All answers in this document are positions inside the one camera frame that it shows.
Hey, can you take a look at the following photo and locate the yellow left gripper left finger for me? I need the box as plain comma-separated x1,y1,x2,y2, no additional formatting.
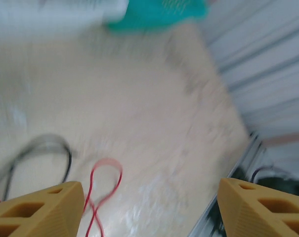
0,181,85,237

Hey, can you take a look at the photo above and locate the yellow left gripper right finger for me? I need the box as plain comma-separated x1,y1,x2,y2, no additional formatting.
217,178,299,237

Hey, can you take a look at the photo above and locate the black wire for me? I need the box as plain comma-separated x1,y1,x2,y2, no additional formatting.
2,133,73,202

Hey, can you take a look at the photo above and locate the translucent corrugated side panel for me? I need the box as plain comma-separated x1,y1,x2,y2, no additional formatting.
203,0,299,178

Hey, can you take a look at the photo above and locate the white plastic basket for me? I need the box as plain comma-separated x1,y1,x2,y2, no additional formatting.
35,0,129,23

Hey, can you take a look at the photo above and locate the teal plastic basket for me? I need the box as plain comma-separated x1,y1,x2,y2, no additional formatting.
105,0,210,34

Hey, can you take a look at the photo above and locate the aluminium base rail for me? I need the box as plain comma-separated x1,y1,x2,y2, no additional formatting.
187,133,267,237

